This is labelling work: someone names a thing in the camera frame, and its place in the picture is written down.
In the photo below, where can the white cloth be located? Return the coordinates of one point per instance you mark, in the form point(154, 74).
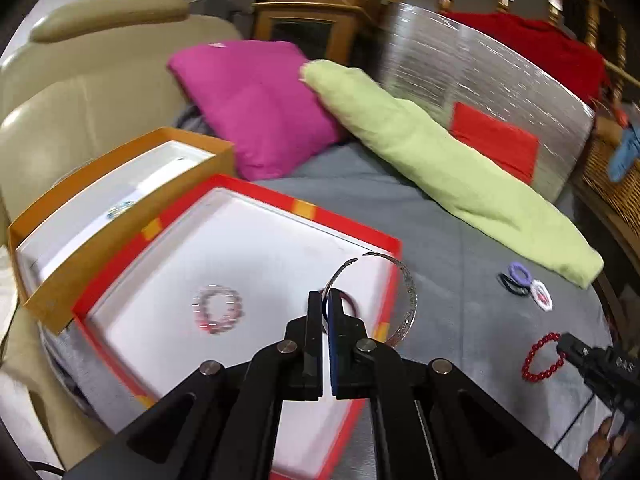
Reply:
point(20, 410)

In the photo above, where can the person's right hand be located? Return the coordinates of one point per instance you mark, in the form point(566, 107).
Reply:
point(602, 442)

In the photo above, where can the wicker basket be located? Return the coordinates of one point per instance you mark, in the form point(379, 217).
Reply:
point(610, 200)

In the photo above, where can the silver bangle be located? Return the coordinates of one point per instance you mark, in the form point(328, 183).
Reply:
point(410, 300)

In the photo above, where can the orange cardboard box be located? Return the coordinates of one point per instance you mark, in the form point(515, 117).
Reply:
point(60, 305)

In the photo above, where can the magenta cushion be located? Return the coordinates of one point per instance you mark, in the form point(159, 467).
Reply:
point(250, 105)

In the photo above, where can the wooden cabinet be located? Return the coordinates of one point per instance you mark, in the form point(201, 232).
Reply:
point(345, 35)

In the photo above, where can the beige leather sofa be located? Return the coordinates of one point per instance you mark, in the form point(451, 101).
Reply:
point(75, 95)

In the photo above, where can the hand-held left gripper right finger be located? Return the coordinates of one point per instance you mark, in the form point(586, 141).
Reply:
point(333, 360)

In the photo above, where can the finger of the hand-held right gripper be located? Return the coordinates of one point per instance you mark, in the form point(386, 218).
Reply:
point(575, 350)

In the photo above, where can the light green bolster cushion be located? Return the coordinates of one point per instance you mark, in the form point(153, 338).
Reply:
point(425, 160)

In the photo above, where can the wooden railing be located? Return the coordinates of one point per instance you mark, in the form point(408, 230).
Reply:
point(592, 25)

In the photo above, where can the grey blanket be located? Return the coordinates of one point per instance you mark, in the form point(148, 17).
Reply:
point(475, 285)

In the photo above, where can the red cardboard box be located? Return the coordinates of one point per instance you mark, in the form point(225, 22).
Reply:
point(280, 240)

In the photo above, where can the blue cloth item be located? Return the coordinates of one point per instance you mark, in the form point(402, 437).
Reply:
point(625, 155)

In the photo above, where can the silver foil insulation board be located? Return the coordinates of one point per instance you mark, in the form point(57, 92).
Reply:
point(475, 70)

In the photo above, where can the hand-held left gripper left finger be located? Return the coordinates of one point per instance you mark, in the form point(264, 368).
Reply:
point(320, 345)

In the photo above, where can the red cloth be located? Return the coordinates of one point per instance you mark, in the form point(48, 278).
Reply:
point(550, 45)

